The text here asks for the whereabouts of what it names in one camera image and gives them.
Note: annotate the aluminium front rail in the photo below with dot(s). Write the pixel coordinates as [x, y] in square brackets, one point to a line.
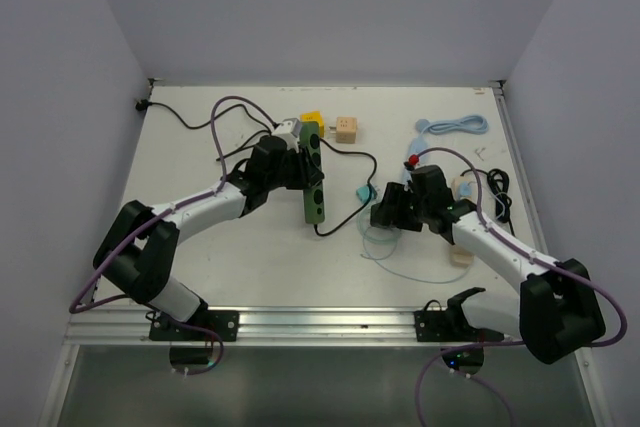
[120, 324]

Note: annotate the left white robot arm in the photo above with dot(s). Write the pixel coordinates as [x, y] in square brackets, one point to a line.
[138, 251]

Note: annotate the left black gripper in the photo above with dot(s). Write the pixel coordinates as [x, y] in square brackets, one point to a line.
[307, 174]

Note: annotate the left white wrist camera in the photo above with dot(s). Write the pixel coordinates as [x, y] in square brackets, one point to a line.
[289, 130]

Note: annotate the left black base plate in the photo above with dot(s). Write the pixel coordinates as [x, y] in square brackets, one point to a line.
[223, 322]

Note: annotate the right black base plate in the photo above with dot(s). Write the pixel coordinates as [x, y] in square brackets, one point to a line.
[442, 326]

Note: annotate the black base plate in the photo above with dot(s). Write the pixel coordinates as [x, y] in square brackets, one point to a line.
[223, 322]
[442, 326]

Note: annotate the beige dragon cube adapter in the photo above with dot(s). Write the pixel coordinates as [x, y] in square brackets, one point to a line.
[346, 129]

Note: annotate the teal charger plug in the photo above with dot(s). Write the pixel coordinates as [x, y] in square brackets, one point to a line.
[366, 194]

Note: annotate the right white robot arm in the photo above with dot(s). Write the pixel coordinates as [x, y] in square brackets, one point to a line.
[555, 312]

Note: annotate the blue adapter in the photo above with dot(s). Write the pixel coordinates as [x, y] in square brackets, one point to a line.
[464, 190]

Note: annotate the green power strip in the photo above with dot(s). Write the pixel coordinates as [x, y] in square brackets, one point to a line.
[313, 193]

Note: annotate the beige power strip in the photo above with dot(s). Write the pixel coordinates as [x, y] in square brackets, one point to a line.
[458, 255]

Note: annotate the yellow cube socket adapter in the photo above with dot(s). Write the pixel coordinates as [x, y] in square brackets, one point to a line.
[315, 116]

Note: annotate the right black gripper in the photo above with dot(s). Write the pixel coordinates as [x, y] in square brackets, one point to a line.
[395, 194]

